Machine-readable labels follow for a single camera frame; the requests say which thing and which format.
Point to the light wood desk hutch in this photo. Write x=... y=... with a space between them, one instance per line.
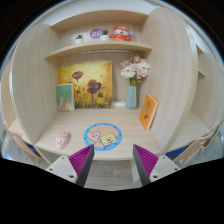
x=187 y=82

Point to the teal ribbed vase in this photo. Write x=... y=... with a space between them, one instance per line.
x=131 y=99

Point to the wooden chair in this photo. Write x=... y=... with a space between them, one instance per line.
x=22 y=147
x=185 y=153

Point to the pink and white flower bouquet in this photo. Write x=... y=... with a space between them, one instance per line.
x=135 y=69

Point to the small potted plant left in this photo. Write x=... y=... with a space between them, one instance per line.
x=79 y=39

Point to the small potted plant right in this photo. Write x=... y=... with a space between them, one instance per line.
x=105 y=35

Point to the red plush toy figure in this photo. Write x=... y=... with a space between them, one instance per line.
x=122 y=33

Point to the orange book with cutout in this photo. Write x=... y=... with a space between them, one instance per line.
x=148 y=111

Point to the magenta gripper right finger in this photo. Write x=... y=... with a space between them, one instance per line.
x=151 y=167

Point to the wooden chair right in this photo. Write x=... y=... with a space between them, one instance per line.
x=185 y=153

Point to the yellow poppy flower painting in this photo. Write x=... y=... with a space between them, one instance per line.
x=92 y=82

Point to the small potted plant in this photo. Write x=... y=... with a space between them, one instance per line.
x=105 y=35
x=79 y=39

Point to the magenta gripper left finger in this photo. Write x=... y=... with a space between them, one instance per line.
x=74 y=168

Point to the wooden chair left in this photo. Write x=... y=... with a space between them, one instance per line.
x=22 y=147

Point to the white power adapter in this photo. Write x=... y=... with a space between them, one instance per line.
x=120 y=102

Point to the purple round number sign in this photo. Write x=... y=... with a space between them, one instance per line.
x=96 y=33

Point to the round cartoon mouse pad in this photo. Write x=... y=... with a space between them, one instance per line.
x=103 y=136

